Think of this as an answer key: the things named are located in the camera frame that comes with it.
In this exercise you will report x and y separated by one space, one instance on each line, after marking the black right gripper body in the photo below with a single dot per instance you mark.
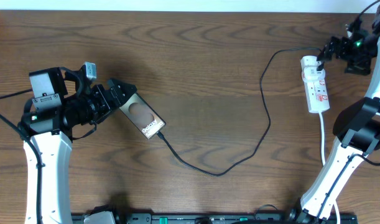
359 55

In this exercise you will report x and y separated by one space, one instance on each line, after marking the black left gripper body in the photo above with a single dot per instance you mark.
108 97

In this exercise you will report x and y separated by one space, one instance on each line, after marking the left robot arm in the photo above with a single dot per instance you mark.
62 99

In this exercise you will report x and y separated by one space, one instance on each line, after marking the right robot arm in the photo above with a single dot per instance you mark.
356 129

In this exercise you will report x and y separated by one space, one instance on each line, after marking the white power strip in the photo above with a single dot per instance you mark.
313 76

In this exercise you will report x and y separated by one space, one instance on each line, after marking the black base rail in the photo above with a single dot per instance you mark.
264 214

